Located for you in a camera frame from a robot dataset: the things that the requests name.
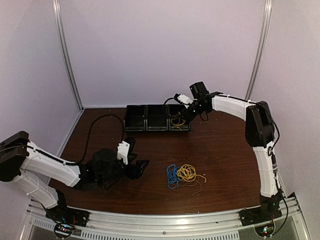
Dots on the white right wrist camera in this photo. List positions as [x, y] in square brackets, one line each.
[183, 99]

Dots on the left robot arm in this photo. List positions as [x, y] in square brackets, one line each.
[21, 159]

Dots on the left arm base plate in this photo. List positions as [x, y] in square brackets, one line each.
[70, 216]

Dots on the aluminium right corner post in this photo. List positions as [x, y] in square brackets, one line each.
[262, 40]

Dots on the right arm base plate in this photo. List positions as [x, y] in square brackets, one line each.
[259, 214]

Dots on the aluminium corner post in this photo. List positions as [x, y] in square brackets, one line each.
[262, 40]
[65, 53]

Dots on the black three-compartment bin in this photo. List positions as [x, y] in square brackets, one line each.
[155, 118]

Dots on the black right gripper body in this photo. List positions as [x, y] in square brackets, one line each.
[190, 115]

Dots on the aluminium front rail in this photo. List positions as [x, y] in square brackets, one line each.
[221, 225]

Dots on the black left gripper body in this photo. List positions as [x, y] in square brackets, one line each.
[133, 172]

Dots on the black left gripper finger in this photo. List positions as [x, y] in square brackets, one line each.
[131, 156]
[141, 166]

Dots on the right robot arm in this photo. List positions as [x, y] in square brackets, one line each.
[261, 133]

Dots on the aluminium left corner post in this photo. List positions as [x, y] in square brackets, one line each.
[65, 53]

